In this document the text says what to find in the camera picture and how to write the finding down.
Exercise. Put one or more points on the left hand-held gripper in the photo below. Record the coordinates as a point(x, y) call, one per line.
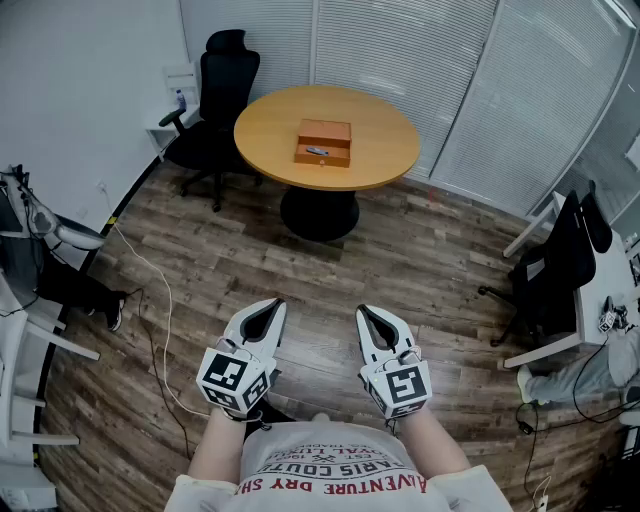
point(220, 375)

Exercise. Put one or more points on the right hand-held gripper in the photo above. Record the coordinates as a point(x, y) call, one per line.
point(410, 385)

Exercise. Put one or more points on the small grey-blue device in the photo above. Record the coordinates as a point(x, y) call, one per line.
point(316, 150)

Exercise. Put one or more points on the orange box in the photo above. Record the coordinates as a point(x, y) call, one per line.
point(325, 131)

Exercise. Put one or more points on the person's right forearm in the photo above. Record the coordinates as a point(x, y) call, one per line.
point(432, 445)

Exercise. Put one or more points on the person's left forearm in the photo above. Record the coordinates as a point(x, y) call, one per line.
point(217, 445)

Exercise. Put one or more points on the white printed t-shirt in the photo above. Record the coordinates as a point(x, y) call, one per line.
point(340, 470)

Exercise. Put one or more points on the black power adapter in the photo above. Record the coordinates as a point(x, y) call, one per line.
point(525, 428)

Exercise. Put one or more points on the black mesh office chair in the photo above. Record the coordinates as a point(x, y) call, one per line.
point(560, 260)
point(597, 225)

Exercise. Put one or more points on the grey office chair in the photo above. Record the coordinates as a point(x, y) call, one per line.
point(75, 232)

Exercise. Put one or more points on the white side table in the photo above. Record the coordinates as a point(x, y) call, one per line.
point(160, 132)

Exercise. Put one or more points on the white desk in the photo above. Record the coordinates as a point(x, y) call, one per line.
point(600, 280)

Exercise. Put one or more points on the spare hand-held gripper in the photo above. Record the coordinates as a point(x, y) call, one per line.
point(607, 321)

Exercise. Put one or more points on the white plug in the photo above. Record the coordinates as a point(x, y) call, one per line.
point(541, 500)

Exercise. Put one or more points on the clear water bottle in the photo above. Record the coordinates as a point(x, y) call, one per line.
point(180, 99)

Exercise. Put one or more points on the black high-back office chair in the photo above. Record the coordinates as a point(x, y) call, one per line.
point(225, 85)

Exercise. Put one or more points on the black table pedestal base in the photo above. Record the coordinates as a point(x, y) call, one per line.
point(320, 215)

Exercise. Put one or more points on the white desk frame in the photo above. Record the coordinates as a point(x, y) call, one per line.
point(60, 340)

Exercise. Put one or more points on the white wall socket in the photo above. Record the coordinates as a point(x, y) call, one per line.
point(102, 187)

